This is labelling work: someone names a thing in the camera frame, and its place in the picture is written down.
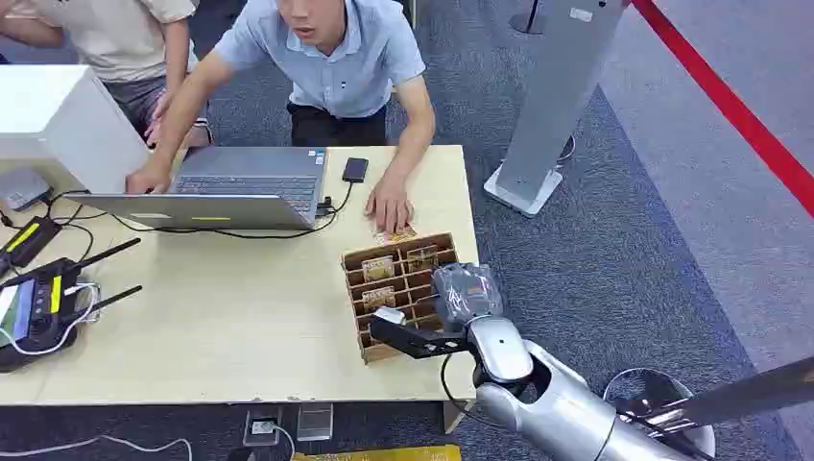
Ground person's left hand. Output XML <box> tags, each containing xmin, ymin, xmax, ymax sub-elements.
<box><xmin>364</xmin><ymin>176</ymin><xmax>416</xmax><ymax>236</ymax></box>

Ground person in pale blue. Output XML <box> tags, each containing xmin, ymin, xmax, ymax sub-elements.
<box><xmin>125</xmin><ymin>0</ymin><xmax>438</xmax><ymax>236</ymax></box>

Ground white cable on controller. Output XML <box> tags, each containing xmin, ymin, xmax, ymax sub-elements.
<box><xmin>0</xmin><ymin>282</ymin><xmax>102</xmax><ymax>357</ymax></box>

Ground wooden card box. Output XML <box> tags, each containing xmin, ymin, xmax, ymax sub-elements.
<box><xmin>340</xmin><ymin>231</ymin><xmax>461</xmax><ymax>366</ymax></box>

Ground small grey box device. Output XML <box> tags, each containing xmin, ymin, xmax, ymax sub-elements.
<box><xmin>0</xmin><ymin>167</ymin><xmax>55</xmax><ymax>212</ymax></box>

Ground dark stanchion base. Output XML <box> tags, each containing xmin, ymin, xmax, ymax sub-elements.
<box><xmin>508</xmin><ymin>0</ymin><xmax>549</xmax><ymax>36</ymax></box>

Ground small black phone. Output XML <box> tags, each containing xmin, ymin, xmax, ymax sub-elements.
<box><xmin>341</xmin><ymin>157</ymin><xmax>371</xmax><ymax>185</ymax></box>

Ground white floor cable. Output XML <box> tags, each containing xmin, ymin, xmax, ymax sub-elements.
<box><xmin>0</xmin><ymin>434</ymin><xmax>194</xmax><ymax>461</ymax></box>

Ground person in beige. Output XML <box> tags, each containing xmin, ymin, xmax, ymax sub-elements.
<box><xmin>0</xmin><ymin>0</ymin><xmax>215</xmax><ymax>152</ymax></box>

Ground red barrier belt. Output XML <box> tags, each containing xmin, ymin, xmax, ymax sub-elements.
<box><xmin>629</xmin><ymin>0</ymin><xmax>814</xmax><ymax>220</ymax></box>

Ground card with brown print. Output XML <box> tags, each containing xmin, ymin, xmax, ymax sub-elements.
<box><xmin>360</xmin><ymin>286</ymin><xmax>397</xmax><ymax>312</ymax></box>
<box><xmin>374</xmin><ymin>225</ymin><xmax>419</xmax><ymax>246</ymax></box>
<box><xmin>361</xmin><ymin>255</ymin><xmax>396</xmax><ymax>282</ymax></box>
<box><xmin>406</xmin><ymin>244</ymin><xmax>441</xmax><ymax>273</ymax></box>

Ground white monitor housing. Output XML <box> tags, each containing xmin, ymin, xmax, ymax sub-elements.
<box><xmin>0</xmin><ymin>63</ymin><xmax>152</xmax><ymax>196</ymax></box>

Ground floor power socket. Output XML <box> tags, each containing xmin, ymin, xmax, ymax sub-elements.
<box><xmin>242</xmin><ymin>406</ymin><xmax>284</xmax><ymax>448</ymax></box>

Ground black cable on desk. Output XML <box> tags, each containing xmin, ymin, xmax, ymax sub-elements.
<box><xmin>45</xmin><ymin>182</ymin><xmax>355</xmax><ymax>242</ymax></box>

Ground black remote controller with antennas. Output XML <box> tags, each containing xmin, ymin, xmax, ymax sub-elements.
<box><xmin>0</xmin><ymin>236</ymin><xmax>144</xmax><ymax>375</ymax></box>

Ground black robot wrist cable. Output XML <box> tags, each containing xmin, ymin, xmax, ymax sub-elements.
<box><xmin>440</xmin><ymin>352</ymin><xmax>488</xmax><ymax>428</ymax></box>

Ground chrome stanchion with round base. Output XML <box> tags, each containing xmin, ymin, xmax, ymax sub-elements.
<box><xmin>601</xmin><ymin>354</ymin><xmax>814</xmax><ymax>458</ymax></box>

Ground yellow flat object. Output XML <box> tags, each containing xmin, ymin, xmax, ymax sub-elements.
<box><xmin>291</xmin><ymin>444</ymin><xmax>463</xmax><ymax>461</ymax></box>

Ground grey kiosk stand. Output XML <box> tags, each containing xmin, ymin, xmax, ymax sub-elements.
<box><xmin>482</xmin><ymin>0</ymin><xmax>629</xmax><ymax>219</ymax></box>

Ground pale wrist camera on black bracket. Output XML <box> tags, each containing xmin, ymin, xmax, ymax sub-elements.
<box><xmin>369</xmin><ymin>306</ymin><xmax>473</xmax><ymax>361</ymax></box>

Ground grey laptop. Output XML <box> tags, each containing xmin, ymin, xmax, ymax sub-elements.
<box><xmin>63</xmin><ymin>146</ymin><xmax>330</xmax><ymax>232</ymax></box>

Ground person's right hand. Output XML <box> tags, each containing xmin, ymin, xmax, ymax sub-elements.
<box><xmin>124</xmin><ymin>160</ymin><xmax>174</xmax><ymax>196</ymax></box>

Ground black device with yellow label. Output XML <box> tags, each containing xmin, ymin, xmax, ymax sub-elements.
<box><xmin>0</xmin><ymin>215</ymin><xmax>63</xmax><ymax>271</ymax></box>

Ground silver floor plate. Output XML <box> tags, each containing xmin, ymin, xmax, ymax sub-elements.
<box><xmin>295</xmin><ymin>402</ymin><xmax>335</xmax><ymax>443</ymax></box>

